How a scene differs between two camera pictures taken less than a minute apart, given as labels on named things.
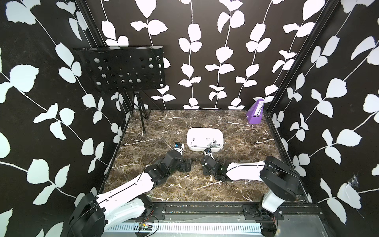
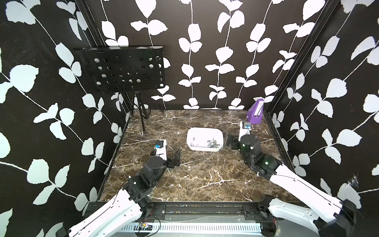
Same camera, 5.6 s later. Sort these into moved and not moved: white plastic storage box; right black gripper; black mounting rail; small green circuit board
Moved: right black gripper
Not moved: black mounting rail; white plastic storage box; small green circuit board
